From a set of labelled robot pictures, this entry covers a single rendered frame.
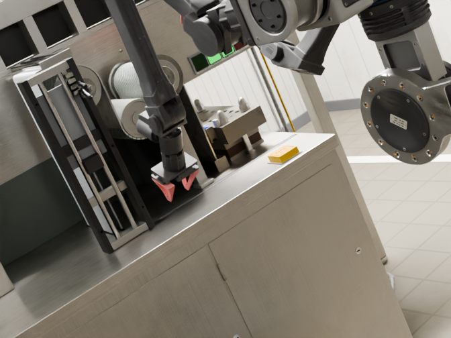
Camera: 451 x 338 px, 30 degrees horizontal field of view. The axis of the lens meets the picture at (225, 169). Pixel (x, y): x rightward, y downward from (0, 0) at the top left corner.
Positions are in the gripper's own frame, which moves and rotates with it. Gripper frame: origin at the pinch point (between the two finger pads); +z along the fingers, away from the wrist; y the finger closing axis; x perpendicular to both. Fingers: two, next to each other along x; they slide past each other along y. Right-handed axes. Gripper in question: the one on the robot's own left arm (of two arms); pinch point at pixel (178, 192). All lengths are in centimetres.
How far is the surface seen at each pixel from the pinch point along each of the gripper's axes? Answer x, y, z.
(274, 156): -7.1, -42.6, 18.2
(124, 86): -60, -29, 10
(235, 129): -28, -47, 21
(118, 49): -78, -41, 9
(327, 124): -51, -118, 71
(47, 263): -43, 20, 41
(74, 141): -38.6, 4.7, 0.8
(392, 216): -40, -156, 143
